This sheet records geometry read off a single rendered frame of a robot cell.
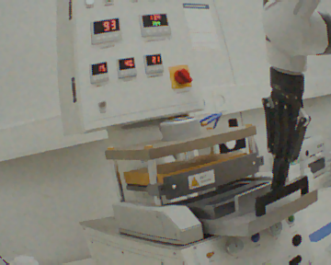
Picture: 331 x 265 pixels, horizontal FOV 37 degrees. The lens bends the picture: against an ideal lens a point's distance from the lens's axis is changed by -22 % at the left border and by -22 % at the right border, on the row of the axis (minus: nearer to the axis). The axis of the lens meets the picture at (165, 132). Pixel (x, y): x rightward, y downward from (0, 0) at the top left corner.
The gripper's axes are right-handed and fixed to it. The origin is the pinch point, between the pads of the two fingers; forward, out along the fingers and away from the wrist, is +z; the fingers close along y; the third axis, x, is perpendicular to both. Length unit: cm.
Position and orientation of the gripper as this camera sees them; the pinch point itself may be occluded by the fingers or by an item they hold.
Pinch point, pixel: (279, 176)
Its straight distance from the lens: 105.0
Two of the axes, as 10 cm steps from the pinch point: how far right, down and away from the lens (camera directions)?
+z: -0.4, 9.4, 3.4
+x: 8.2, -1.7, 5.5
